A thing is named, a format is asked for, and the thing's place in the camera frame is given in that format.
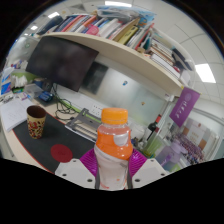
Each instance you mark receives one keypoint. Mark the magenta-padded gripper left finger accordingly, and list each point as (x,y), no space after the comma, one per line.
(74,170)

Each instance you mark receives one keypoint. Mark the orange-capped drink bottle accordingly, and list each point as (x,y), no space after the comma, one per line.
(113,143)

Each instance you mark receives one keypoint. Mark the white paper stack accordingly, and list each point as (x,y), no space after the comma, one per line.
(13,113)

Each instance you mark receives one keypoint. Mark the black red-edged desk mat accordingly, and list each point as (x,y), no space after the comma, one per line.
(56,133)

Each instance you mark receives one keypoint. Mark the grey metal laptop stand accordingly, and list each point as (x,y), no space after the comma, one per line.
(83,125)

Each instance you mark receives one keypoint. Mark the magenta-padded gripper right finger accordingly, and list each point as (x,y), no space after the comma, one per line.
(148,171)

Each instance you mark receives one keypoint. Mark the purple translucent water bottle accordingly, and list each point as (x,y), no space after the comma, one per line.
(170,155)

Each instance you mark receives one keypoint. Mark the small blue box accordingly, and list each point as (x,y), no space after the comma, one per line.
(45,96)

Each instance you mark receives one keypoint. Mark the flat round red coaster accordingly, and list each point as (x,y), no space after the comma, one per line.
(61,153)

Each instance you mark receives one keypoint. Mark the purple hanging banner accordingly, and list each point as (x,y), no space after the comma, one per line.
(184,106)

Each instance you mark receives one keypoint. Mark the blue and white carton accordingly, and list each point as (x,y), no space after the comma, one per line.
(6,81)

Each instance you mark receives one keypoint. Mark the clear plastic box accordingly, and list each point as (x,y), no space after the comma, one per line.
(33,90)

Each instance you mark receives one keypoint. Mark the black computer monitor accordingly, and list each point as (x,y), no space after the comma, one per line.
(60,61)

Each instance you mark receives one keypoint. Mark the floral paper cup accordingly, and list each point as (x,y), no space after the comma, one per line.
(36,125)

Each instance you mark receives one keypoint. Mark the green tissue box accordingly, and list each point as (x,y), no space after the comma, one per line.
(19,84)

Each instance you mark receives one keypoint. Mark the dark wine bottle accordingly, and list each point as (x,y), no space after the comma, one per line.
(153,128)

